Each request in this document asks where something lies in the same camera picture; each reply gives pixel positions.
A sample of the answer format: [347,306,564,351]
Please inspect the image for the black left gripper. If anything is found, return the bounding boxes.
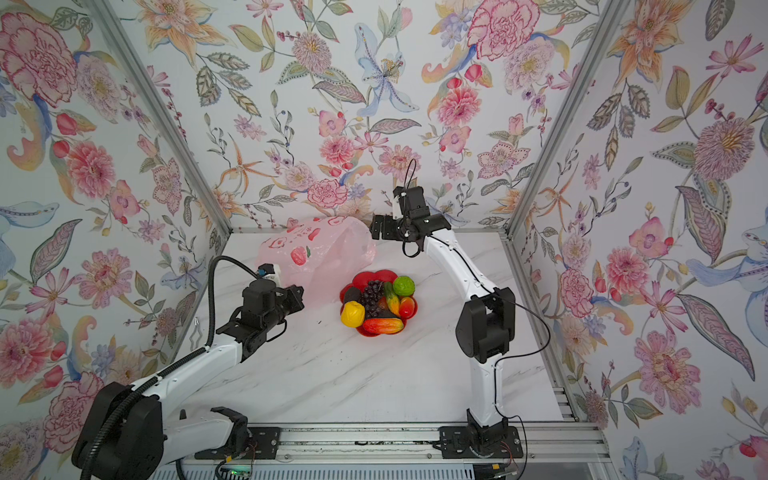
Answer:
[261,285,308,334]

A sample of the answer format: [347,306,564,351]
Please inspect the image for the pink plastic bag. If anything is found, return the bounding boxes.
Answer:
[256,216,376,307]

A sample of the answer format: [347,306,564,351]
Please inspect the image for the green toy melon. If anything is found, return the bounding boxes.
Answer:
[392,276,416,297]

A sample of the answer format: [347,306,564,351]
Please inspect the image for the yellow toy pepper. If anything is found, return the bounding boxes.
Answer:
[340,301,366,329]

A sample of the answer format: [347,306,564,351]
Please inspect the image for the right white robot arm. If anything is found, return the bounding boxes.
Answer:
[370,184,524,462]

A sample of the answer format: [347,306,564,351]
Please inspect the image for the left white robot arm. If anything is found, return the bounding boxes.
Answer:
[72,278,304,479]

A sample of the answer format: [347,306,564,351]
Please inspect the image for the red flower-shaped plastic plate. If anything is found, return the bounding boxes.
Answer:
[339,270,418,337]

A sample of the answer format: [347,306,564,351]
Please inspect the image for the dark toy avocado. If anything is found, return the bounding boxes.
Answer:
[343,286,361,304]

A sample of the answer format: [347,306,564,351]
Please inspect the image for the dark purple toy grapes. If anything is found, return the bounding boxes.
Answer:
[360,280,384,318]

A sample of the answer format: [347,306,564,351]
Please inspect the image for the green orange toy papaya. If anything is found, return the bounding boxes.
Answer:
[383,282,400,317]

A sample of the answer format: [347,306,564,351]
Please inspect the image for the red yellow toy peach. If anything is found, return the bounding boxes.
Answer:
[399,297,418,320]

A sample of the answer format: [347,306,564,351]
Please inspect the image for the red orange toy mango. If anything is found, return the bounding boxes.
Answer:
[358,318,405,336]

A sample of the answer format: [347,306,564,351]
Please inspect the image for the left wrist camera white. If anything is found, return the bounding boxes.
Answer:
[257,263,283,287]

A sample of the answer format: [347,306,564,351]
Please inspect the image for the black corrugated cable left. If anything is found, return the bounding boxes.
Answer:
[77,255,262,480]

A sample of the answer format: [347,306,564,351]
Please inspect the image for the thin black cable right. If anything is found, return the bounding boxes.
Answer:
[403,158,552,480]

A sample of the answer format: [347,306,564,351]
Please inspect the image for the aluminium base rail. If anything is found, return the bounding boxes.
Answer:
[149,419,613,466]

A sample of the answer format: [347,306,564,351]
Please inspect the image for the aluminium corner post right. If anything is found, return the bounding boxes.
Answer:
[506,1,630,240]

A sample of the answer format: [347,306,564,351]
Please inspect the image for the aluminium corner post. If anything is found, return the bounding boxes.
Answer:
[84,0,233,240]
[506,1,630,240]

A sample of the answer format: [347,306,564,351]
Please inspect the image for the aluminium corner post left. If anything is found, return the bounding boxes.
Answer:
[84,0,233,240]

